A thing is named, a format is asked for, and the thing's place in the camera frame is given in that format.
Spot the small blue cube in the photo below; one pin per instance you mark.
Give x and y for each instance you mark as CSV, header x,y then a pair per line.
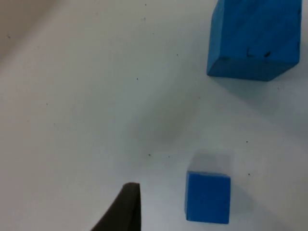
x,y
208,197

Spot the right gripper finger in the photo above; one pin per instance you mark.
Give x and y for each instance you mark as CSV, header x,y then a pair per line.
x,y
125,211

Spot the large blue cube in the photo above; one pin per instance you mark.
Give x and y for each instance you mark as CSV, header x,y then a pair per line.
x,y
255,41

